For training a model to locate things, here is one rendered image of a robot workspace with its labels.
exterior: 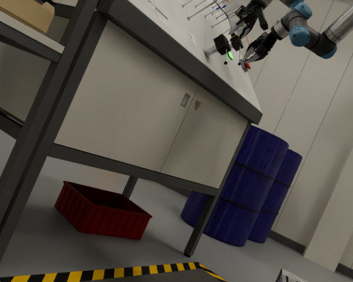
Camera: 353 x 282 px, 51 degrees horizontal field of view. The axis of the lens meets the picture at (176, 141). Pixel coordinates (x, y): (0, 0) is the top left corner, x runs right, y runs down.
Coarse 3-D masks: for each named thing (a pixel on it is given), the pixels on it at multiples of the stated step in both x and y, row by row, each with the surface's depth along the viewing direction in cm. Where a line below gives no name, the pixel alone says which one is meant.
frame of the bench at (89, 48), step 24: (96, 24) 106; (72, 72) 105; (72, 96) 108; (0, 120) 119; (48, 120) 106; (48, 144) 107; (240, 144) 200; (120, 168) 134; (144, 168) 146; (24, 192) 107; (216, 192) 198; (0, 240) 106; (192, 240) 200
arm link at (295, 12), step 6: (300, 6) 151; (306, 6) 153; (288, 12) 157; (294, 12) 153; (300, 12) 151; (306, 12) 151; (282, 18) 158; (288, 18) 155; (306, 18) 153; (282, 24) 157; (288, 30) 158
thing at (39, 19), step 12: (0, 0) 83; (12, 0) 85; (24, 0) 87; (36, 0) 90; (48, 0) 93; (12, 12) 86; (24, 12) 88; (36, 12) 91; (48, 12) 93; (36, 24) 92; (48, 24) 94
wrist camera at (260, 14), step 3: (258, 9) 176; (261, 9) 178; (258, 12) 176; (261, 12) 175; (258, 15) 176; (261, 15) 175; (258, 18) 175; (261, 18) 174; (264, 18) 176; (261, 21) 174; (264, 21) 173; (261, 24) 174; (264, 24) 173; (267, 24) 175; (261, 27) 175; (264, 27) 174; (267, 27) 175
